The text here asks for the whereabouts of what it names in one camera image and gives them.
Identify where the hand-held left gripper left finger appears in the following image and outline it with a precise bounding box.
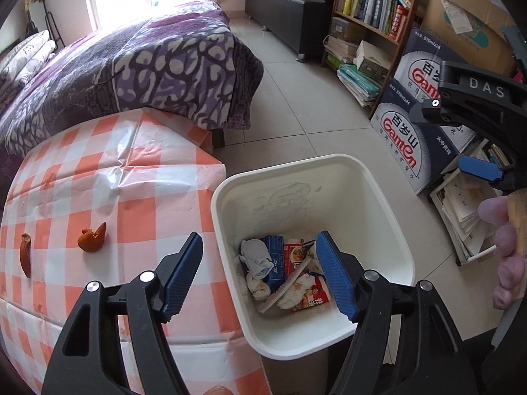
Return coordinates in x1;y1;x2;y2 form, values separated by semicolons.
41;232;204;395

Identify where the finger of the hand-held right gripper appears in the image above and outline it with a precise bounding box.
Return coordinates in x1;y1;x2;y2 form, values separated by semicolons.
409;98;468;126
458;155;515;184

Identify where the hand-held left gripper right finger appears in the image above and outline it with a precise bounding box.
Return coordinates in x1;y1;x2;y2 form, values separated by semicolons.
315;230;478;395

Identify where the red snack bag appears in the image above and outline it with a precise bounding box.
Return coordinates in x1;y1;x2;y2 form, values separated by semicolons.
284;242;332;313

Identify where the dark blue carton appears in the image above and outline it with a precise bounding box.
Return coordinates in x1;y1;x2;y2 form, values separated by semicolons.
263;235;287;295

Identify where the white trash bin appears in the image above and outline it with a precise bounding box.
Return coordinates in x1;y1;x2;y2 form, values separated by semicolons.
210;153;416;395

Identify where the person's right hand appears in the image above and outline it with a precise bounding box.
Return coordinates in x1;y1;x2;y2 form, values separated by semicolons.
478;195;527;309

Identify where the white crumpled tissue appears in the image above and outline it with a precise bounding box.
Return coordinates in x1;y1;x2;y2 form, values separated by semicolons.
277;274;319;310

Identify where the blue water bottle carton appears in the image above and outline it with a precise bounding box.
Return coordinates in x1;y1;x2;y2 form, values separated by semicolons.
370;91;480;196
389;27;468;105

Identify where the stack of papers and booklets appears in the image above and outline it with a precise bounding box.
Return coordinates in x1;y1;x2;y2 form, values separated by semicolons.
430;140;515;266

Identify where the white paper strip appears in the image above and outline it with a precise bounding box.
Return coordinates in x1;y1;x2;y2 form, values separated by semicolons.
259;251;319;313

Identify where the grey crumpled tissue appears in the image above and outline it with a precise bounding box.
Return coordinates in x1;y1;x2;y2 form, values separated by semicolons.
239;238;274;282

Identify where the stained white tissue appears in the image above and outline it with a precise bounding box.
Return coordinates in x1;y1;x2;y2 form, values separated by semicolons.
246;274;272;301

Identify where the tissue box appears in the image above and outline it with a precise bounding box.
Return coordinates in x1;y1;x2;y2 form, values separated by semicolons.
354;40;394;79

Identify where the brown cardboard box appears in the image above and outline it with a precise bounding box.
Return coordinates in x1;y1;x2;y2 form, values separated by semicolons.
420;0;520;80

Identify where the stack of magazines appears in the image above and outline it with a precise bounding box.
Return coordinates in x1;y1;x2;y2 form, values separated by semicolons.
323;35;383;108

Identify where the wooden bookshelf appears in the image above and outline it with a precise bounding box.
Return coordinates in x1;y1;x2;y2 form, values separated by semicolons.
321;0;433;120

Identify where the curled orange peel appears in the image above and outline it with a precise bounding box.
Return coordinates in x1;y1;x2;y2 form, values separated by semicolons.
77;222;108;252

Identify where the row of books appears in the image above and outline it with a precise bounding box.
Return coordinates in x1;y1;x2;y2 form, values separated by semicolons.
340;0;412;36

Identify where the long orange peel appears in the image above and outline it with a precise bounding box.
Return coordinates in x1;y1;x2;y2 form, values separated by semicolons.
19;233;33;279

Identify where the black storage bench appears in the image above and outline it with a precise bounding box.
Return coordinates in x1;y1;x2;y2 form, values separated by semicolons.
245;0;332;60

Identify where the purple patterned bedspread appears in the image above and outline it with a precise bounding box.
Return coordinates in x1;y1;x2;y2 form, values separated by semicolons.
0;1;264;210

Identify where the folded white patterned quilt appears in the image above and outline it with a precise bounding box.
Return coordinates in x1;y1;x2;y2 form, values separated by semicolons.
0;30;56;103

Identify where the black coat rack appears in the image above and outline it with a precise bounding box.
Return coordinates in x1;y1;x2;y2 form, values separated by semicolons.
25;2;67;50

